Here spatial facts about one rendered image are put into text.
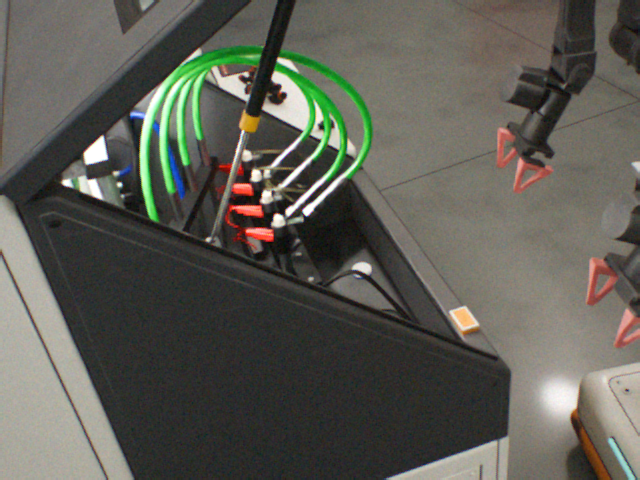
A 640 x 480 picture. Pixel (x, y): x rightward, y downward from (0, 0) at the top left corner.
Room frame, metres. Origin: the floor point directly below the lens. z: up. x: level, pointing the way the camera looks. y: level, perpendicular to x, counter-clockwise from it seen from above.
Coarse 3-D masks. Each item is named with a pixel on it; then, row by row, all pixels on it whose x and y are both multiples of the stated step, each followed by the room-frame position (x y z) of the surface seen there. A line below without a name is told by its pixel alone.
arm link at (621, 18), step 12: (624, 0) 1.26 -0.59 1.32; (636, 0) 1.24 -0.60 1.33; (624, 12) 1.26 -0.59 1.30; (636, 12) 1.24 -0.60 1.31; (624, 24) 1.29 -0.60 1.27; (636, 24) 1.24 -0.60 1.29; (612, 36) 1.30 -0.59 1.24; (612, 48) 1.30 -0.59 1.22; (636, 48) 1.22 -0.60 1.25; (636, 60) 1.21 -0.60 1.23
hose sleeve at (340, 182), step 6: (342, 174) 1.10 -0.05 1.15; (336, 180) 1.10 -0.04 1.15; (342, 180) 1.09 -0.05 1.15; (348, 180) 1.09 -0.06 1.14; (330, 186) 1.09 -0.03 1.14; (336, 186) 1.09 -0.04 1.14; (342, 186) 1.09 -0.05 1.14; (324, 192) 1.09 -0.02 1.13; (330, 192) 1.08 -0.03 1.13; (336, 192) 1.09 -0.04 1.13; (318, 198) 1.09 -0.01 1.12; (324, 198) 1.08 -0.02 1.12; (330, 198) 1.08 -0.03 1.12; (312, 204) 1.08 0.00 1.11; (318, 204) 1.08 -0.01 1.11; (324, 204) 1.08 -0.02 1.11; (318, 210) 1.08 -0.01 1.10
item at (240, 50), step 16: (224, 48) 1.06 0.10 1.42; (240, 48) 1.06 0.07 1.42; (256, 48) 1.07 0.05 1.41; (192, 64) 1.05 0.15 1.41; (304, 64) 1.08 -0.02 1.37; (320, 64) 1.09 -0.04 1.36; (176, 80) 1.04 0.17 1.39; (336, 80) 1.09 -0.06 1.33; (160, 96) 1.03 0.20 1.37; (352, 96) 1.10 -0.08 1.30; (368, 112) 1.10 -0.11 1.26; (144, 128) 1.03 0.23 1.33; (368, 128) 1.10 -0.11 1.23; (144, 144) 1.03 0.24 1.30; (368, 144) 1.10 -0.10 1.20; (144, 160) 1.02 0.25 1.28; (144, 176) 1.02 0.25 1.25; (352, 176) 1.10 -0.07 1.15; (144, 192) 1.02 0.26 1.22
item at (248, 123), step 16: (288, 0) 0.75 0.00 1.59; (288, 16) 0.75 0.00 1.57; (272, 32) 0.75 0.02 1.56; (272, 48) 0.74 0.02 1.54; (272, 64) 0.74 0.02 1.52; (256, 80) 0.74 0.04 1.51; (256, 96) 0.74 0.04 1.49; (256, 112) 0.74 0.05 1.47; (256, 128) 0.74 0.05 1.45; (240, 144) 0.74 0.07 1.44; (240, 160) 0.74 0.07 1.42; (224, 192) 0.74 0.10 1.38; (224, 208) 0.74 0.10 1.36; (208, 240) 0.74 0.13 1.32
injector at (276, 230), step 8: (272, 224) 1.07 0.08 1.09; (272, 232) 1.07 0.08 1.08; (280, 232) 1.06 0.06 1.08; (288, 232) 1.07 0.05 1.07; (280, 240) 1.06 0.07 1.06; (288, 240) 1.06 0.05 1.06; (296, 240) 1.08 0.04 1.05; (280, 248) 1.06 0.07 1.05; (288, 248) 1.06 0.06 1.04; (296, 248) 1.07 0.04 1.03; (280, 256) 1.06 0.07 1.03; (288, 256) 1.06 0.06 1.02; (288, 264) 1.06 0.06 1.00; (288, 272) 1.06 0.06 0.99
